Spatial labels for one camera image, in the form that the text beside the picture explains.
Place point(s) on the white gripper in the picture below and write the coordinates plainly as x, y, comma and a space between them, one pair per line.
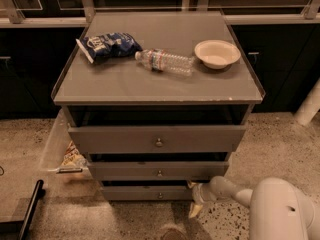
201, 194

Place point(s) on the grey bottom drawer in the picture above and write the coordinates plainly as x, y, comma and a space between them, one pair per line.
150, 193

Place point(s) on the grey drawer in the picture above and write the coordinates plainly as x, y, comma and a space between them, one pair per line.
157, 139
140, 171
150, 193

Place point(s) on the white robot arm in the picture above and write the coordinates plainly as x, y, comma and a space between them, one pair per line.
277, 209

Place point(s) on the grey middle drawer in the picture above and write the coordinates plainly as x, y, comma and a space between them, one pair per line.
140, 171

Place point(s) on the grey top drawer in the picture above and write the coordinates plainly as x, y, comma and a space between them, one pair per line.
157, 139

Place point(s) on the grey drawer cabinet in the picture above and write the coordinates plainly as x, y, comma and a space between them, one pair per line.
120, 92

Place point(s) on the snack bags in bin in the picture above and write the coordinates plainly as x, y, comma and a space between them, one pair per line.
73, 158

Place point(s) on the clear plastic storage bin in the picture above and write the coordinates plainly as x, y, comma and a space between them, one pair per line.
54, 150

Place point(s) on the clear plastic water bottle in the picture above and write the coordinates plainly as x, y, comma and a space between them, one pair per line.
158, 60

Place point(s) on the white bowl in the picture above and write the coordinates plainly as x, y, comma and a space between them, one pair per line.
217, 54

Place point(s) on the black bar object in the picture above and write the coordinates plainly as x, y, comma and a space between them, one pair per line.
37, 194

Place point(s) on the blue chip bag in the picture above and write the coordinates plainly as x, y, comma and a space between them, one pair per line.
108, 45

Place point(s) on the white post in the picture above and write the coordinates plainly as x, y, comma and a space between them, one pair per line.
310, 106

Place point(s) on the dark wall cabinets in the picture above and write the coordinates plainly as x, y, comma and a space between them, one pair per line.
286, 59

